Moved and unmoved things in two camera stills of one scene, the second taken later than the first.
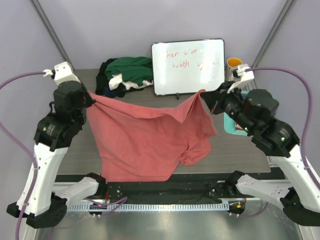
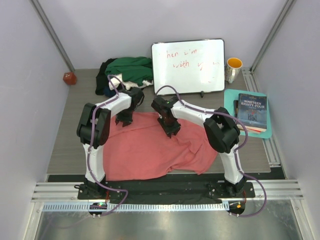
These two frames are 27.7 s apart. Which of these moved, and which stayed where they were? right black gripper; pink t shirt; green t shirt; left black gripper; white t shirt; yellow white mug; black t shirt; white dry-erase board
Moved: right black gripper; left black gripper; pink t shirt
Stayed: white t shirt; black t shirt; yellow white mug; green t shirt; white dry-erase board
